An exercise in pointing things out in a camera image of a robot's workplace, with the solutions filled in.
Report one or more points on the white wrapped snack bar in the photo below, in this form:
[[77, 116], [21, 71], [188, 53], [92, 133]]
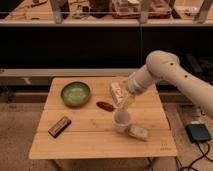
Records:
[[116, 92]]

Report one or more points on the translucent yellowish pusher tool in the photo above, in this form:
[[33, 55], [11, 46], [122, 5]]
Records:
[[126, 102]]

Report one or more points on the white crumpled packet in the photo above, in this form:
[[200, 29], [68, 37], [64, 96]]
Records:
[[138, 132]]

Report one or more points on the white plastic cup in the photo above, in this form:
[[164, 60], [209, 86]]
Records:
[[121, 121]]

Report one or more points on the green bowl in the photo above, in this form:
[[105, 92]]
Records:
[[75, 94]]

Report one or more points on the dark red oval object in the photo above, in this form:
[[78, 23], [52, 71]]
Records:
[[105, 106]]

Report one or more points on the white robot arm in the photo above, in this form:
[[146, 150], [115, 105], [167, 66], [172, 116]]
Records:
[[165, 66]]

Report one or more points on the wooden folding table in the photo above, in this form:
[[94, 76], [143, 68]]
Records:
[[91, 135]]

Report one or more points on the long workbench shelf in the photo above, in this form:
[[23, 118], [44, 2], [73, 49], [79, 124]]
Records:
[[107, 13]]

